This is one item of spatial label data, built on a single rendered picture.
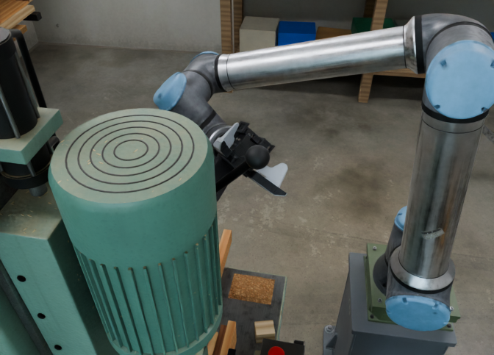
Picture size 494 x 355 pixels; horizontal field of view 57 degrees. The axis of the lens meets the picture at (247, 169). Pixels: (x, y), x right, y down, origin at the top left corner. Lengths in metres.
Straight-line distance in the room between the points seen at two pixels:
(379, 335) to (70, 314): 1.03
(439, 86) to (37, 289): 0.68
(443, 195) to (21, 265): 0.76
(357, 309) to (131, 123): 1.13
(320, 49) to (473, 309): 1.64
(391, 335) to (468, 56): 0.93
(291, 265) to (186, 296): 1.74
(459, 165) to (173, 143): 0.60
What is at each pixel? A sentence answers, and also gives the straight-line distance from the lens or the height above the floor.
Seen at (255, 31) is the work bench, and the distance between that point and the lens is 3.47.
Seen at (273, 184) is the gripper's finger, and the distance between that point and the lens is 0.82.
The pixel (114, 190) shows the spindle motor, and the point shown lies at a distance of 0.46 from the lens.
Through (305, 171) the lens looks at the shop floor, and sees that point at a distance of 2.80.
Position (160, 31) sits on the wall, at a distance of 4.16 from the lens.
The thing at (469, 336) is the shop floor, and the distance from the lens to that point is 2.28.
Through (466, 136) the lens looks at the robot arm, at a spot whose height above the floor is 1.32.
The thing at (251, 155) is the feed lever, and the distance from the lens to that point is 0.63.
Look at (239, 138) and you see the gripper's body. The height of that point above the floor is 1.30.
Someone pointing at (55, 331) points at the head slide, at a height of 1.21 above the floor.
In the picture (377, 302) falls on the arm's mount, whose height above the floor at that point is 0.63.
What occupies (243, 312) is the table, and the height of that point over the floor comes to 0.90.
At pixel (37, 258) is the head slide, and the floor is 1.38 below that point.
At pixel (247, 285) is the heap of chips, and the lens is 1.08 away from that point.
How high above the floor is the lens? 1.80
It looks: 40 degrees down
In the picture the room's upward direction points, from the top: straight up
